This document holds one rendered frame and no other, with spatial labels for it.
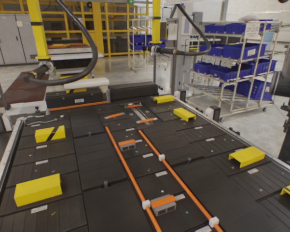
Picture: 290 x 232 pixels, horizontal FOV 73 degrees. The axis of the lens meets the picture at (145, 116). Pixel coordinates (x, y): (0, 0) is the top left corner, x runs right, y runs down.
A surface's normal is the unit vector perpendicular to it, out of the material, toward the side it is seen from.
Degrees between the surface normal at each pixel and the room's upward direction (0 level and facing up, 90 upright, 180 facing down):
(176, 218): 0
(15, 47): 90
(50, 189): 90
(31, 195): 90
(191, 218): 0
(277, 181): 0
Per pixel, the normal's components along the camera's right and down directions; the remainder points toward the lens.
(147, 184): 0.00, -0.91
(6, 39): 0.39, 0.39
